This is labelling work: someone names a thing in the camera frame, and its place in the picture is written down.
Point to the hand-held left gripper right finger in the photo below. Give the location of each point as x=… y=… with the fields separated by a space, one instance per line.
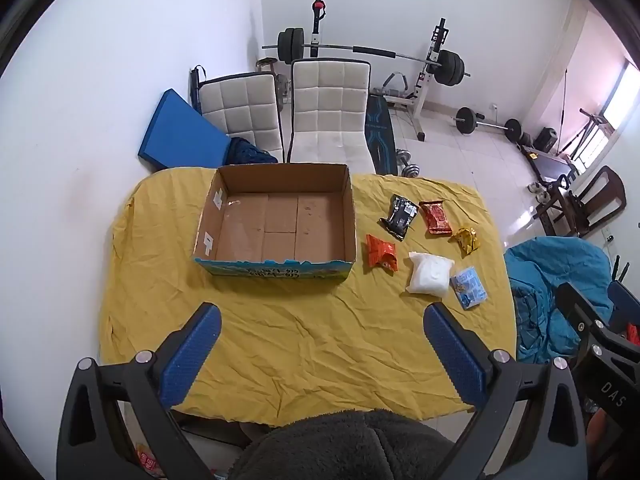
x=452 y=355

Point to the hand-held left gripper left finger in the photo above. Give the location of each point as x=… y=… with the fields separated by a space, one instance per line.
x=192 y=355

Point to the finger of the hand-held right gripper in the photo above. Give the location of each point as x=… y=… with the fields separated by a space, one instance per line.
x=625 y=297
x=582 y=307

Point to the light blue tissue packet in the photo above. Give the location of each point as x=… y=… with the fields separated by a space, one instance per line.
x=468 y=290

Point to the white soft packet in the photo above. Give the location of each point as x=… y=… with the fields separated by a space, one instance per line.
x=430 y=275

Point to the yellow snack packet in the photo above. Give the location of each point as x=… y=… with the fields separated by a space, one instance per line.
x=465 y=241

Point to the orange snack packet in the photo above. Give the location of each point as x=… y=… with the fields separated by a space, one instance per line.
x=380 y=252

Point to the red floral snack packet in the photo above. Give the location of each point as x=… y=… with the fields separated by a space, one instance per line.
x=436 y=217

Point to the cardboard box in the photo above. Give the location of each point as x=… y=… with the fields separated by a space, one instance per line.
x=270 y=230

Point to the black snack packet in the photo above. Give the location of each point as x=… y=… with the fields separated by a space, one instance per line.
x=400 y=215

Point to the blue blanket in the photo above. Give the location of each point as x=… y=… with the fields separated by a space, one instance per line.
x=540 y=280

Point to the dark wooden chair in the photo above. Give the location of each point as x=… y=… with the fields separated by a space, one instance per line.
x=607 y=195

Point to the yellow tablecloth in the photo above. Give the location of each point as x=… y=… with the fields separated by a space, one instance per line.
x=310 y=340

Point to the white shoes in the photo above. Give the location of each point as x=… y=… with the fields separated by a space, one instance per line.
x=537 y=191

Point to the dark grey fleece clothing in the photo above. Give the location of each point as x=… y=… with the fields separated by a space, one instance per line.
x=350 y=445

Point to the black speaker box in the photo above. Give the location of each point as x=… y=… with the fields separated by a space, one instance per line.
x=546 y=140

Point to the black tripod stand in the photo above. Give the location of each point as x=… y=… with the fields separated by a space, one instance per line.
x=590 y=125

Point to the metal dumbbell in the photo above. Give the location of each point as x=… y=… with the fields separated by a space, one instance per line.
x=412 y=170

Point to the window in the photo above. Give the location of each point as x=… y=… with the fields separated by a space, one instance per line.
x=622 y=100

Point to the blue foam mat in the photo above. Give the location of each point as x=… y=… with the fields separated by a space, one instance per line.
x=175 y=135

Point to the short barbell with black plates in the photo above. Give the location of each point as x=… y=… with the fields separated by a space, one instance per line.
x=465 y=120

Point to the black weight bench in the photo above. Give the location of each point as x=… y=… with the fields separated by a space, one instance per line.
x=380 y=130

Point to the white quilted chair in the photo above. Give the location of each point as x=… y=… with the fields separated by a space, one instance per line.
x=325 y=110
x=240 y=110

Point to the white barbell rack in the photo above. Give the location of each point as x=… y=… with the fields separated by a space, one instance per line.
x=425 y=95

